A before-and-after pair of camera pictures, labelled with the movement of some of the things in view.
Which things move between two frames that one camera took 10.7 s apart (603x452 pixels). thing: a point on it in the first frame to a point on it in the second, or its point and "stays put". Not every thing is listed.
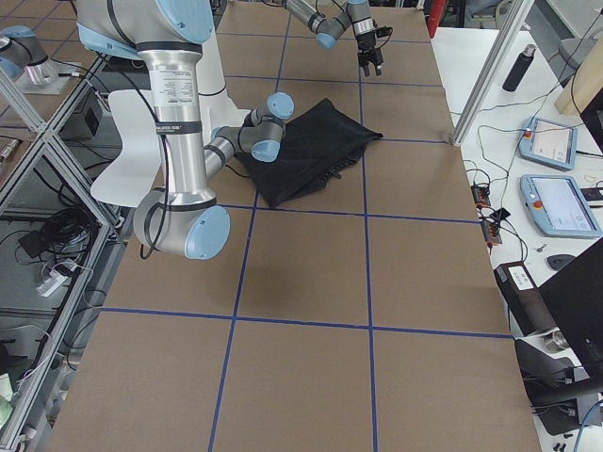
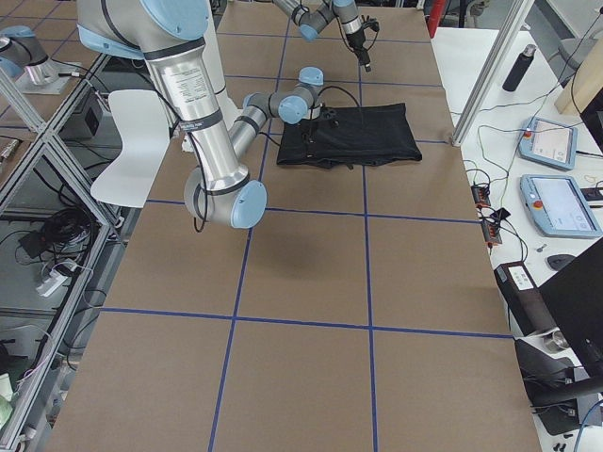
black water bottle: [513, 78] stays put
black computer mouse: [558, 261] stays put
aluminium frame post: [518, 12] stays put
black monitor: [574, 298] stays put
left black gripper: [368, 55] to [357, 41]
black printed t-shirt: [319, 141] to [350, 136]
